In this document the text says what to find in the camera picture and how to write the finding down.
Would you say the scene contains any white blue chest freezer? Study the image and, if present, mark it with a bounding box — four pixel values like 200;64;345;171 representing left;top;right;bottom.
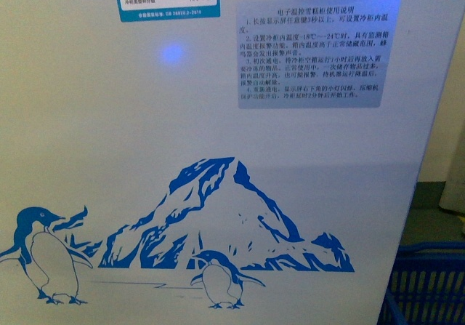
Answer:
1;0;464;324

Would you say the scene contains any grey instruction sticker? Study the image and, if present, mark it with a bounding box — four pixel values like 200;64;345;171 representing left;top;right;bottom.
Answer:
237;0;401;109

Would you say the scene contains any blue plastic basket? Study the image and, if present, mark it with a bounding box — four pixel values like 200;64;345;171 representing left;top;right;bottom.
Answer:
377;241;464;324

